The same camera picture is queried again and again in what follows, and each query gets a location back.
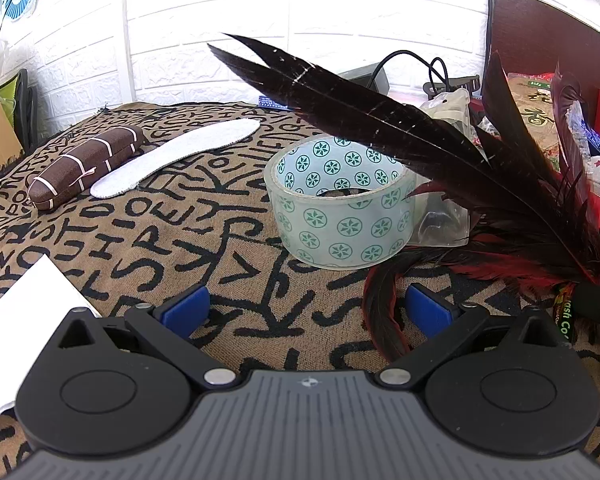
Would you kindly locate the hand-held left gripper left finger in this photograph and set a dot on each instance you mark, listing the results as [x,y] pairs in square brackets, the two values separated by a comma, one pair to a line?
[185,310]

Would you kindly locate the blue patterned strip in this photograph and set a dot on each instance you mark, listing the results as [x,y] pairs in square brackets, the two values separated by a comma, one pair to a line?
[272,102]

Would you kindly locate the black chair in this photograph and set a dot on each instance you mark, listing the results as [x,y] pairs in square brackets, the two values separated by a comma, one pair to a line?
[26,105]

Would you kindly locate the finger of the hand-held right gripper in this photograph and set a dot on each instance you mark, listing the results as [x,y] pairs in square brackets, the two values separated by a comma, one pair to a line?
[597,305]

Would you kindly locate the white shoe insole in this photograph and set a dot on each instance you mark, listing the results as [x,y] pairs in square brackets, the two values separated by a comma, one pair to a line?
[170,155]

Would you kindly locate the blue white packet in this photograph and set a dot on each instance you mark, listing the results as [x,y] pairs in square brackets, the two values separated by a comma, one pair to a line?
[582,130]

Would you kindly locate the tan printed packet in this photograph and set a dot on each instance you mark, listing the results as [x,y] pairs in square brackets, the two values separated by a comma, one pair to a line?
[535,115]

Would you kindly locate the white paper sheet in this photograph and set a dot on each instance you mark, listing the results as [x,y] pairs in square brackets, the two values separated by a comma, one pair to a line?
[25,310]

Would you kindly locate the crumpled clear plastic bag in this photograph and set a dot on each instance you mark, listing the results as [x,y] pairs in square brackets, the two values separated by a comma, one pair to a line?
[447,107]

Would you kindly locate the black red feather duster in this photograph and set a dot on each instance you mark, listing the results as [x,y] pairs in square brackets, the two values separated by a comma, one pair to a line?
[430,150]

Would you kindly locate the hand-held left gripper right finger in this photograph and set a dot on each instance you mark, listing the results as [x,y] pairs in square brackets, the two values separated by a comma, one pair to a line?
[430,310]

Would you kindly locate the green patterned tape roll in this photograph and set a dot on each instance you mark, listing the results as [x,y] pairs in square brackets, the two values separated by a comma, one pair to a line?
[330,230]

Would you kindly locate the dark brown wooden board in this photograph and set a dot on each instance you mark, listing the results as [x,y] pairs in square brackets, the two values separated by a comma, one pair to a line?
[530,25]

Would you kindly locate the green cushion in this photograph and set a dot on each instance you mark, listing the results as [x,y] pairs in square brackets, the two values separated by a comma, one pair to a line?
[9,91]

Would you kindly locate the brown glasses case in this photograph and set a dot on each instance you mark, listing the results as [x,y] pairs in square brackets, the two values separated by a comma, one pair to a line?
[80,170]

